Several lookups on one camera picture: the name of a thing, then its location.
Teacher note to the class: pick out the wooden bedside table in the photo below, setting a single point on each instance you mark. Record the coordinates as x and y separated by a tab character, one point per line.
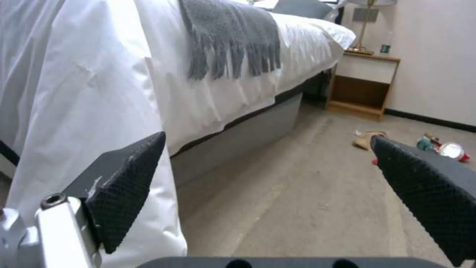
364	83

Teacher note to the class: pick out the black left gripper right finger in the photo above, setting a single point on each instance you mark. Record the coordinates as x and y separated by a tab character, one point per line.
427	189

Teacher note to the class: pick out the brass table lamp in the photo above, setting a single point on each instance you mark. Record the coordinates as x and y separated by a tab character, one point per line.
366	25

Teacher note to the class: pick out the grey bed base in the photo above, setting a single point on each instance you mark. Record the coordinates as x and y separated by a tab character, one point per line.
238	139

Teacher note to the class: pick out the green drink can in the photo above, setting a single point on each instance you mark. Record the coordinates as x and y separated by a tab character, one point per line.
424	143

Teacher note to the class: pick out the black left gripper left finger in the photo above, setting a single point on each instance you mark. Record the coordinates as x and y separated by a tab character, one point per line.
122	189

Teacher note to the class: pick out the green and white cup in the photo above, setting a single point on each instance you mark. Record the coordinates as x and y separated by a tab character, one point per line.
385	48

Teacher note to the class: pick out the grey fringed knit throw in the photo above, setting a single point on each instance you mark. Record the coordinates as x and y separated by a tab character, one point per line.
232	36

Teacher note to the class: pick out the white duvet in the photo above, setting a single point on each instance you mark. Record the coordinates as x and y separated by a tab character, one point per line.
111	83

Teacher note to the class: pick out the grey pillow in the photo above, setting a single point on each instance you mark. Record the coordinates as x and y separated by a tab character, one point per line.
316	5

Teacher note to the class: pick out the brown paper bag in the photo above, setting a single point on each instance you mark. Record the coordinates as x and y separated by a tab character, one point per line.
362	139

